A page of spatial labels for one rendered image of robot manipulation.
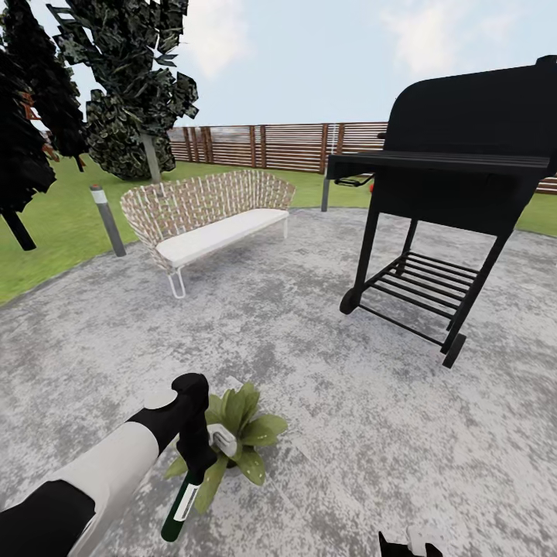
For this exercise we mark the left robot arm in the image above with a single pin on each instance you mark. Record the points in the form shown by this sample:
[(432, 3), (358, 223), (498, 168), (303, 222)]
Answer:
[(69, 512)]

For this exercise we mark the tree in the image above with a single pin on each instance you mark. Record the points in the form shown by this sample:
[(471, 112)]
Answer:
[(23, 165), (124, 33), (52, 93), (59, 55)]

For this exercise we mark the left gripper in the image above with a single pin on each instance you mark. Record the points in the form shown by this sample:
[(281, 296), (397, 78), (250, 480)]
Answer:
[(197, 453)]

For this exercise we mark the insectifuge atomizer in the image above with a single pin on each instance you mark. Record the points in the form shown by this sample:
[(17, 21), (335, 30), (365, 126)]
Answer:
[(181, 507)]

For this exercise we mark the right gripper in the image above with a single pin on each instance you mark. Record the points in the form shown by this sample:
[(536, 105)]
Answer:
[(399, 550)]

